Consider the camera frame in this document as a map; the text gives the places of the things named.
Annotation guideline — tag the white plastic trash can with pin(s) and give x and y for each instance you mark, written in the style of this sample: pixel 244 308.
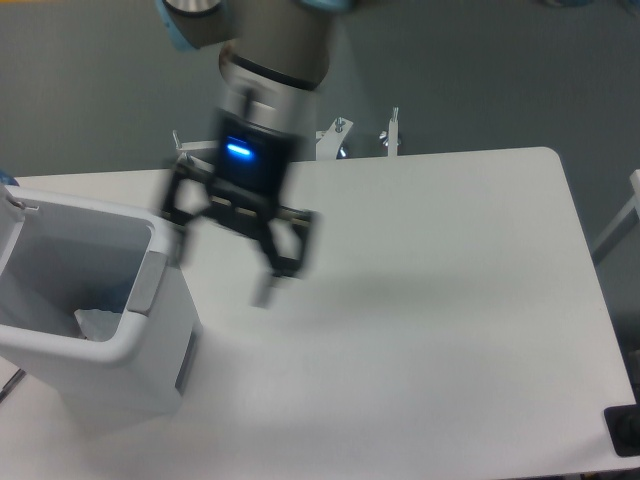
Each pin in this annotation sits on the white plastic trash can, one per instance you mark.
pixel 58 254

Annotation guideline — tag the white metal base frame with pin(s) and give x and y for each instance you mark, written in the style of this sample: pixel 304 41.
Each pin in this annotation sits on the white metal base frame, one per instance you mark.
pixel 338 142

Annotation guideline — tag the white frame at right edge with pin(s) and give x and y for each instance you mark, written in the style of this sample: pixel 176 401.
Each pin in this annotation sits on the white frame at right edge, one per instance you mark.
pixel 620 226

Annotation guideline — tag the white paper package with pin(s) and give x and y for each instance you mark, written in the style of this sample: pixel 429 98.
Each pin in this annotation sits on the white paper package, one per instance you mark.
pixel 97 325

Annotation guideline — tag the clear plastic water bottle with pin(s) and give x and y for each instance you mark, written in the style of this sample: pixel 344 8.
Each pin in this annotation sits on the clear plastic water bottle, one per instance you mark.
pixel 114 298

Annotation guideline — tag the black object at table edge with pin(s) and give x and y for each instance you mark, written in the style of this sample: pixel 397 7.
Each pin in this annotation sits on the black object at table edge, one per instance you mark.
pixel 623 426

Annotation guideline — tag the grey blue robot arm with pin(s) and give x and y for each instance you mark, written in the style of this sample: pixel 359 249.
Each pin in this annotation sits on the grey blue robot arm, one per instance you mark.
pixel 279 55

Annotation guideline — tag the blue object at left edge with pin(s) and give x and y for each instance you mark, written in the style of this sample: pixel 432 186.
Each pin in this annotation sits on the blue object at left edge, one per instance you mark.
pixel 7 179

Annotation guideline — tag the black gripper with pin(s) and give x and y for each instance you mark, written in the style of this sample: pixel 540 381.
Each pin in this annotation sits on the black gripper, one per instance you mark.
pixel 243 188

